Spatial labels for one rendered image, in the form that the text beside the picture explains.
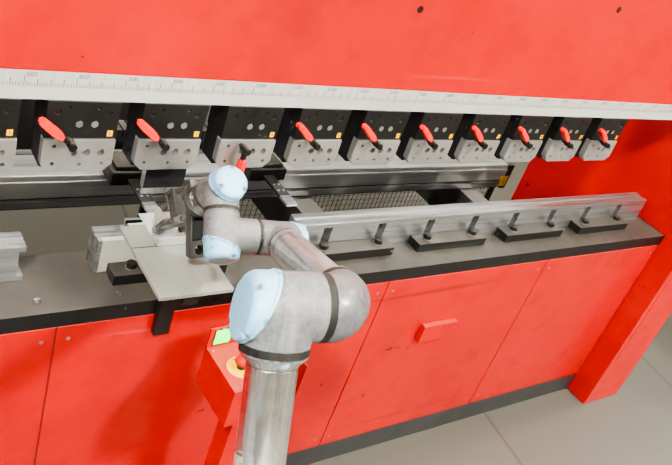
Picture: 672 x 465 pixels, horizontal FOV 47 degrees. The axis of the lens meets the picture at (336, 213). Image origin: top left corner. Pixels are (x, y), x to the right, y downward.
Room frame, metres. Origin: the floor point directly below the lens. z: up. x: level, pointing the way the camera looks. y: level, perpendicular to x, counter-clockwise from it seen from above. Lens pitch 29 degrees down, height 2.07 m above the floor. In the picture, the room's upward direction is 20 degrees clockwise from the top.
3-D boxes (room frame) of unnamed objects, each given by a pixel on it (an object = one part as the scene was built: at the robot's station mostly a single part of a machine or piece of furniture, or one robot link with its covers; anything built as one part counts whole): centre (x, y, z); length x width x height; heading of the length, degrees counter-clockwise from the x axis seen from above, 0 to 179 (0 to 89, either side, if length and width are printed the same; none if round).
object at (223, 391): (1.45, 0.06, 0.75); 0.20 x 0.16 x 0.18; 135
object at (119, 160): (1.68, 0.51, 1.01); 0.26 x 0.12 x 0.05; 42
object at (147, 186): (1.55, 0.41, 1.13); 0.10 x 0.02 x 0.10; 132
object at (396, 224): (2.40, -0.52, 0.92); 1.68 x 0.06 x 0.10; 132
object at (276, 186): (1.95, 0.21, 1.01); 0.26 x 0.12 x 0.05; 42
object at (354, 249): (1.92, -0.07, 0.89); 0.30 x 0.05 x 0.03; 132
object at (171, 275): (1.44, 0.31, 1.00); 0.26 x 0.18 x 0.01; 42
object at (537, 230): (2.45, -0.67, 0.89); 0.30 x 0.05 x 0.03; 132
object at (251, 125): (1.67, 0.28, 1.26); 0.15 x 0.09 x 0.17; 132
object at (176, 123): (1.53, 0.43, 1.26); 0.15 x 0.09 x 0.17; 132
